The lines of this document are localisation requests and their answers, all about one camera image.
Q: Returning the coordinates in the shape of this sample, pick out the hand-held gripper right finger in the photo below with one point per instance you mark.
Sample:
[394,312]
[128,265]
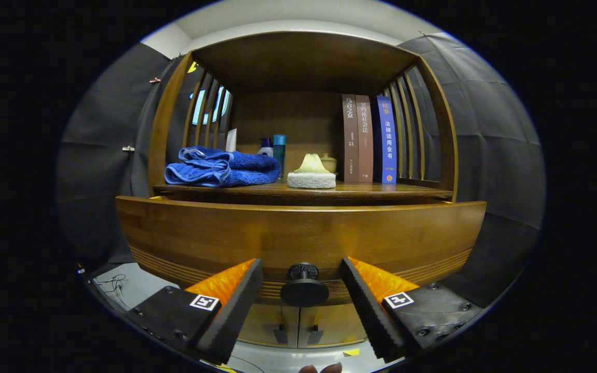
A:
[368,311]

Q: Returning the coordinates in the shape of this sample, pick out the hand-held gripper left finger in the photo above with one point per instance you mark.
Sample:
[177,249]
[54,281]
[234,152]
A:
[236,311]

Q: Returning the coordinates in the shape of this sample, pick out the black round drawer knob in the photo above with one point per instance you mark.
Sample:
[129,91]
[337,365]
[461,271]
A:
[304,290]

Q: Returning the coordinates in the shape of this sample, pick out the wooden drawer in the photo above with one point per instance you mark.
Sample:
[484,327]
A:
[303,233]

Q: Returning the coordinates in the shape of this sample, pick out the yellow and white sponge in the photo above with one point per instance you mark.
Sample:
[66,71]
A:
[311,178]

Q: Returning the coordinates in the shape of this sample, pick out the wooden countertop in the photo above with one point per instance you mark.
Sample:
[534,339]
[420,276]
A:
[371,187]

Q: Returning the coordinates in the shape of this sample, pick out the wooden cabinet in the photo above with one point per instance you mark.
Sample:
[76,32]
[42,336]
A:
[303,62]

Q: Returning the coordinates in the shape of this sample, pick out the yellow tape piece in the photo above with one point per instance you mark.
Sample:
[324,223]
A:
[351,352]

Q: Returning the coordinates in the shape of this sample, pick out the blue folded towel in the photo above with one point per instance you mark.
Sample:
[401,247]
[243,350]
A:
[236,168]

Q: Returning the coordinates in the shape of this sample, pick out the beige lidded tea bowl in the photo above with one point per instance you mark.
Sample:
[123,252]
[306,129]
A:
[330,163]

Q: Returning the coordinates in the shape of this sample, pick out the teal clear bottle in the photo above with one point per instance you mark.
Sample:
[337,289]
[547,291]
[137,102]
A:
[279,153]

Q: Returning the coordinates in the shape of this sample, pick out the white lotion bottle blue cap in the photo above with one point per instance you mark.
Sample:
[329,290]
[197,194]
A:
[265,149]

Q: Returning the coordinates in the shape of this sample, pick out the reddish brown book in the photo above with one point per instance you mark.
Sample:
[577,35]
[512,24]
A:
[365,140]

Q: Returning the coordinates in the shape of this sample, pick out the white tube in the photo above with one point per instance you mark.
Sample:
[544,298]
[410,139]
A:
[231,140]

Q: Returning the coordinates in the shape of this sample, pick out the dark brown book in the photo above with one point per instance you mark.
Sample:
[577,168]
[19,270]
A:
[350,140]

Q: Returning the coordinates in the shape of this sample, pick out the blue book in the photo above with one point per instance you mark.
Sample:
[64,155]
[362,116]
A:
[387,140]

